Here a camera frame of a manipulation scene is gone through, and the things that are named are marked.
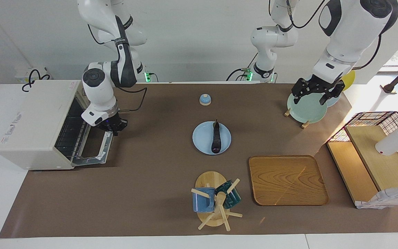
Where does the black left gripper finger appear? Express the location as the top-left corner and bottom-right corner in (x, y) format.
(292, 89), (305, 105)
(319, 91), (335, 105)

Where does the cream toaster oven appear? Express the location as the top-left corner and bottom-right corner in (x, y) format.
(0, 80), (115, 170)

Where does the light blue round plate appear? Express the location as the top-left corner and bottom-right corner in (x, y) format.
(192, 121), (232, 155)

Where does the dark purple eggplant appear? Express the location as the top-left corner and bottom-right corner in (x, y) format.
(211, 119), (222, 154)

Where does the pale blue racked plate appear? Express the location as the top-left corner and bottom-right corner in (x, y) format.
(324, 93), (341, 108)

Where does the pale green plate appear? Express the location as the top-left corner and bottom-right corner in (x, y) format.
(287, 92), (328, 124)

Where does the wooden plate rack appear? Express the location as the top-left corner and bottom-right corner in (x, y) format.
(284, 108), (311, 129)

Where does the yellow plate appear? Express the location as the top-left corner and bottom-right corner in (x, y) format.
(340, 69), (356, 91)

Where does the brown table mat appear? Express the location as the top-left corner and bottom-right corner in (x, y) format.
(0, 82), (398, 239)

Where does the white bottle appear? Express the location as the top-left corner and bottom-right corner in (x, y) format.
(375, 118), (398, 156)

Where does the rectangular wooden tray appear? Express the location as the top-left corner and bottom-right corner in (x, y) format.
(248, 155), (330, 206)

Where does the wooden mug tree stand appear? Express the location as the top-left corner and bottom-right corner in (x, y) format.
(191, 171), (243, 232)

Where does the white power socket box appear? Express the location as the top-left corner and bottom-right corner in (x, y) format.
(15, 66), (53, 84)

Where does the blue mug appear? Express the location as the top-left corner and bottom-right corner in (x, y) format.
(192, 187), (216, 213)

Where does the white marbled panel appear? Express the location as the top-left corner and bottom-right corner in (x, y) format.
(356, 186), (398, 210)

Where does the dark green mug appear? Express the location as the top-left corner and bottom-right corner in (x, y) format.
(214, 179), (242, 210)

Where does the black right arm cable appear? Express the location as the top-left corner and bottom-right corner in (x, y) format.
(88, 24), (148, 113)

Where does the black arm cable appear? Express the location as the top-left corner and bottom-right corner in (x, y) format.
(269, 0), (398, 71)
(88, 24), (148, 113)

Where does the metal oven wire rack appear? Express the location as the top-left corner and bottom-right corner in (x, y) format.
(55, 98), (89, 162)

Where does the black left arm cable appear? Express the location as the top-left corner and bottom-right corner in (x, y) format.
(269, 0), (398, 71)

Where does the wooden shelf with wire mesh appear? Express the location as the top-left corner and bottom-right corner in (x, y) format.
(326, 111), (398, 208)

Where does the black coiled cable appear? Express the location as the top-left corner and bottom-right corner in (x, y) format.
(22, 69), (51, 92)

